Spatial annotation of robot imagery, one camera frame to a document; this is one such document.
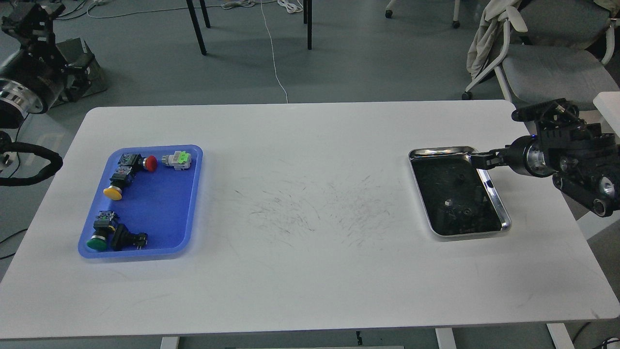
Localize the grey office chair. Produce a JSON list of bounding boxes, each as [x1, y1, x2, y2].
[[462, 0, 619, 111]]

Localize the grey plastic crate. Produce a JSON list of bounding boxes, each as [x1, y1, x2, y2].
[[53, 38, 108, 107]]

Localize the white floor cable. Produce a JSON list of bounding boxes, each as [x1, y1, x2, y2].
[[87, 0, 305, 104]]

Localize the black push button switch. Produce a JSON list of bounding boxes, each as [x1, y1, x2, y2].
[[110, 223, 148, 251]]

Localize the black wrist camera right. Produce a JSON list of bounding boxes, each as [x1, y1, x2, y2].
[[511, 98, 579, 124]]

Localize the black table legs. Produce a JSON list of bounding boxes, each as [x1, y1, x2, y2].
[[186, 0, 313, 56]]

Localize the green push button switch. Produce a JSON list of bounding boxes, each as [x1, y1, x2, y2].
[[86, 210, 119, 252]]

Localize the black floor cable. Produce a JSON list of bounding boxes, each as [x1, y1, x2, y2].
[[0, 228, 30, 260]]

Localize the stainless steel tray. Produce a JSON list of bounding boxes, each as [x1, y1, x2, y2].
[[409, 146, 512, 238]]

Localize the red mushroom push button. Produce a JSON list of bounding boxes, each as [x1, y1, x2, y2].
[[118, 153, 157, 172]]

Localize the grey green switch module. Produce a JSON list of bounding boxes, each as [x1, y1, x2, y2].
[[161, 151, 192, 171]]

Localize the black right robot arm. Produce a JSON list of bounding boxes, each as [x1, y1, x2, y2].
[[471, 131, 619, 217]]

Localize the blue plastic tray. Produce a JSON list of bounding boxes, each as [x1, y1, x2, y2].
[[77, 145, 203, 261]]

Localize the yellow push button switch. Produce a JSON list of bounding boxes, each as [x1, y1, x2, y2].
[[103, 166, 135, 201]]

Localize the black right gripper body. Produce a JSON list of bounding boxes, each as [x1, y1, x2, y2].
[[503, 136, 545, 177]]

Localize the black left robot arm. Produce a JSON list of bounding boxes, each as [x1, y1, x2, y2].
[[0, 1, 95, 187]]

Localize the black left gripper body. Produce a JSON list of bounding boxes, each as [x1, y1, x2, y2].
[[0, 51, 65, 114]]

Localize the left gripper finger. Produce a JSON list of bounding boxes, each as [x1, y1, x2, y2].
[[1, 2, 66, 57], [61, 52, 95, 102]]

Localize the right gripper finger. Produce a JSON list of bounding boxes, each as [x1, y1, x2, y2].
[[471, 149, 507, 170]]

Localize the beige jacket on chair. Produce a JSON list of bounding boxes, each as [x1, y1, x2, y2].
[[466, 0, 529, 79]]

